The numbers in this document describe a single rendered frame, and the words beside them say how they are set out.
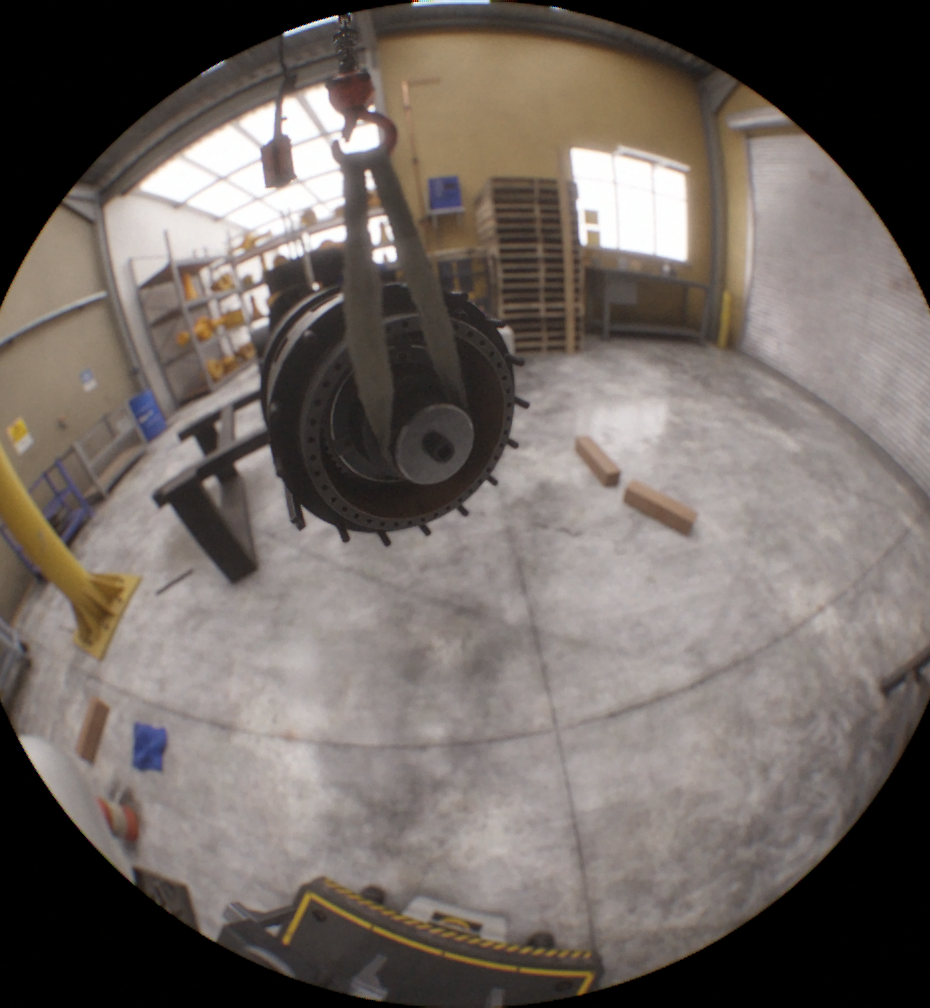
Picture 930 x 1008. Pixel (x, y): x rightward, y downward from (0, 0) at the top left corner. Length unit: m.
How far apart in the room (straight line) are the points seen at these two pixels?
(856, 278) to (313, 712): 6.42
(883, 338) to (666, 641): 4.84
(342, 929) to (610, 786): 0.83
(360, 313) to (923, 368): 5.28
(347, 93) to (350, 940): 1.41
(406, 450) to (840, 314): 5.60
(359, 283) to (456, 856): 1.32
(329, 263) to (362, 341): 2.66
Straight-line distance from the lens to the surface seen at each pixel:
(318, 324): 0.55
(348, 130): 0.49
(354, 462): 0.65
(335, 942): 1.01
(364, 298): 0.46
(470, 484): 0.69
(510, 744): 1.12
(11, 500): 2.64
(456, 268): 3.70
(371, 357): 0.47
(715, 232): 7.26
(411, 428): 0.49
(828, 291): 5.82
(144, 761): 1.90
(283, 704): 1.40
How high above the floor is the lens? 1.12
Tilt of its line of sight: 41 degrees down
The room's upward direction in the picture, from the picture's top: 8 degrees counter-clockwise
